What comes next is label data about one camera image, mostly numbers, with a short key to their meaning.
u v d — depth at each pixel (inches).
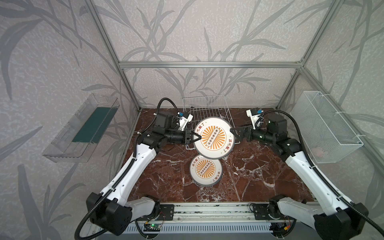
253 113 24.9
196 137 26.8
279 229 29.5
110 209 14.4
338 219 14.4
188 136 23.9
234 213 29.7
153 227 28.3
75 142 24.8
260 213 29.0
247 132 24.7
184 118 25.4
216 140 27.2
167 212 28.9
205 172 34.1
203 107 47.0
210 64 38.2
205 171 34.1
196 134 26.6
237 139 25.7
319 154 28.5
